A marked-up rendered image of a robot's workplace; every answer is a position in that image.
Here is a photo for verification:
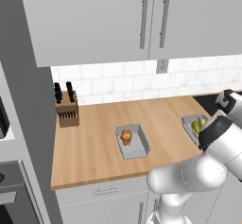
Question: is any black hob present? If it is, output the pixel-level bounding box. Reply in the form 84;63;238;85
192;91;242;117

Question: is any yellow corn cob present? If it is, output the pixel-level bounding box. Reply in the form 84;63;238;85
197;116;208;129

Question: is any grey base cupboard door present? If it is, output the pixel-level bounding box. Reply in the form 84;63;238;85
146;189;164;224
59;191;149;224

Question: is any brown chicken drumstick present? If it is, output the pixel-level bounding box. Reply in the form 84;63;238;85
119;129;134;146

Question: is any grey wall outlet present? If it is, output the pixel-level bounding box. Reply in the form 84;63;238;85
156;59;170;75

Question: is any grey drawer front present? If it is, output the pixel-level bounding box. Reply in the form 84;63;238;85
54;175;149;208

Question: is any grey base cupboard handle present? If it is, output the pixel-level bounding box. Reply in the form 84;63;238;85
137;201;146;224

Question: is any grey bar cupboard handle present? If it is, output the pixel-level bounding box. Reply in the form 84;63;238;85
159;0;172;49
139;0;149;50

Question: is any wide grey wall cupboard door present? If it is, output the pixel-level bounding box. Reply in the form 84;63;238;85
18;0;156;68

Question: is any grey meat container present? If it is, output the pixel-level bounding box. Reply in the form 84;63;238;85
114;123;152;161

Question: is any dark grey oven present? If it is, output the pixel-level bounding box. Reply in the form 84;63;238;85
0;159;45;224

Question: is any tall dark grey cabinet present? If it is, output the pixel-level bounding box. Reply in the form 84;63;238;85
0;0;64;224

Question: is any black knife handle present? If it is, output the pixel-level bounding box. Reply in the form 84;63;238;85
65;80;77;104
53;81;63;105

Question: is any grey vegetable container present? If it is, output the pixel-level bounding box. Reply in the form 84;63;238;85
181;113;209;146

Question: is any wooden knife block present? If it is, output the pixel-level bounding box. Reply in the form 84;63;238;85
55;90;80;129

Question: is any grey drawer handle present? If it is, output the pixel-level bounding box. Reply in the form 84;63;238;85
93;186;119;197

